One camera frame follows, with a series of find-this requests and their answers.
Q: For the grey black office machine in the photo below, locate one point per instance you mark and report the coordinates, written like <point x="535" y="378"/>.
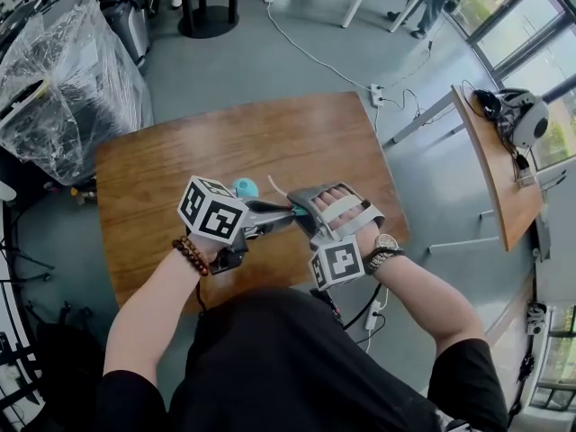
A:
<point x="126" y="25"/>

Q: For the plastic-wrapped machine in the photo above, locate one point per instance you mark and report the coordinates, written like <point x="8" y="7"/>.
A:
<point x="58" y="97"/>

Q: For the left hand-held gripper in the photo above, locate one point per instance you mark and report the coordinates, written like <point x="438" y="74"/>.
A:
<point x="211" y="214"/>

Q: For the brown wooden table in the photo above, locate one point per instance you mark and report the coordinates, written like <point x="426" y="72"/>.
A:
<point x="270" y="142"/>

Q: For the black headset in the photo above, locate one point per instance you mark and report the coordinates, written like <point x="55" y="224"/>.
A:
<point x="488" y="104"/>

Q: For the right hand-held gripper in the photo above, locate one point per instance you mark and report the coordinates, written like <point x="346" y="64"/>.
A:
<point x="337" y="263"/>

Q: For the person's right hand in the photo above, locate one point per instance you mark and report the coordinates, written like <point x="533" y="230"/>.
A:
<point x="369" y="239"/>

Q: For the metal wristwatch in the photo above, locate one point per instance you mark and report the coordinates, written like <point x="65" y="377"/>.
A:
<point x="387" y="245"/>

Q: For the person's right forearm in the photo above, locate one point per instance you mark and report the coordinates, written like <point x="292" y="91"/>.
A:
<point x="432" y="304"/>

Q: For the person's black shirt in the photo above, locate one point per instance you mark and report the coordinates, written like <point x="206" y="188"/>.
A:
<point x="297" y="367"/>

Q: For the person's left forearm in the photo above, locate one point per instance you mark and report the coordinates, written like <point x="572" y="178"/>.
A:
<point x="144" y="322"/>

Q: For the white camera device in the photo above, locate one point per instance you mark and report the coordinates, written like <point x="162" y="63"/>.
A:
<point x="536" y="320"/>

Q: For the light wooden desk white legs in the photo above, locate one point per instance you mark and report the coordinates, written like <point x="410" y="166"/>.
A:
<point x="499" y="182"/>

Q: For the white helmet-shaped device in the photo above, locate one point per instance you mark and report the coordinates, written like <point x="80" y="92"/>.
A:
<point x="524" y="119"/>

